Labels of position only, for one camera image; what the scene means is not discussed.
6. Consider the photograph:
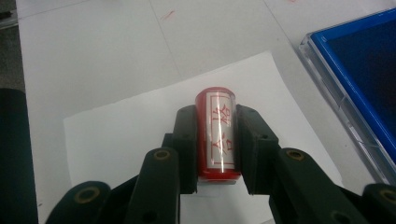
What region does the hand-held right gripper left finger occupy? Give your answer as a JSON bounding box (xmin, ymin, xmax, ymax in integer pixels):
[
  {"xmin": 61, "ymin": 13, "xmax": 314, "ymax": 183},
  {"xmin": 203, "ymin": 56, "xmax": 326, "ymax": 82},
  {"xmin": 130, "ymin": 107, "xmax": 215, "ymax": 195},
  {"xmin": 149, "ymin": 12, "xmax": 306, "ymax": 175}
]
[{"xmin": 169, "ymin": 105, "xmax": 199, "ymax": 195}]

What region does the white paper sheet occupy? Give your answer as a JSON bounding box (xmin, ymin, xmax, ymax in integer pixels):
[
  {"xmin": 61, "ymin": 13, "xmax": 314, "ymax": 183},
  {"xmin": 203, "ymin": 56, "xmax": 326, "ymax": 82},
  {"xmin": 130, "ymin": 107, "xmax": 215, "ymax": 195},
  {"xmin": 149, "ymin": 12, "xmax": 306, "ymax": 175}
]
[{"xmin": 63, "ymin": 50, "xmax": 344, "ymax": 224}]

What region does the blue ink pad clear case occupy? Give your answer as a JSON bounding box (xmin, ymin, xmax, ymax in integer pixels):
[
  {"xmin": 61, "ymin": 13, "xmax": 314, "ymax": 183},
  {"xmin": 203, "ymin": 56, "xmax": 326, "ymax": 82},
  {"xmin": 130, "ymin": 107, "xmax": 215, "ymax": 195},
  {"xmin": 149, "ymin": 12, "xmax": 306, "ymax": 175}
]
[{"xmin": 298, "ymin": 7, "xmax": 396, "ymax": 187}]

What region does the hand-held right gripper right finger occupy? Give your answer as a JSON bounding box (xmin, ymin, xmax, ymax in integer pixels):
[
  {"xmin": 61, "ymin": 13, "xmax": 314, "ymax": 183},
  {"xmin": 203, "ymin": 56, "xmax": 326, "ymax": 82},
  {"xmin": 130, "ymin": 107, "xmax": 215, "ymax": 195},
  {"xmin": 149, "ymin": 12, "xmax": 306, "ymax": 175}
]
[{"xmin": 235, "ymin": 104, "xmax": 281, "ymax": 196}]

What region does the white table cover board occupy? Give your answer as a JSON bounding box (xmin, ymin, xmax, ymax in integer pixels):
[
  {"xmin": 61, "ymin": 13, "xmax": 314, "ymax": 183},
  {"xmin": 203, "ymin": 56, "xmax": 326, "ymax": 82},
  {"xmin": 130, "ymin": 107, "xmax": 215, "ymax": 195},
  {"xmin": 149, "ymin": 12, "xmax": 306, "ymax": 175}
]
[{"xmin": 15, "ymin": 0, "xmax": 396, "ymax": 224}]

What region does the red stamp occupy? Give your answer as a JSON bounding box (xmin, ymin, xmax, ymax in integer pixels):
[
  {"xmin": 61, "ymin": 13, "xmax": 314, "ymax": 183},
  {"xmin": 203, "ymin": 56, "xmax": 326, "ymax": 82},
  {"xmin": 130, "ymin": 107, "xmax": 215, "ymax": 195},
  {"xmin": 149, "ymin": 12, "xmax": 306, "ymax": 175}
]
[{"xmin": 194, "ymin": 86, "xmax": 243, "ymax": 187}]

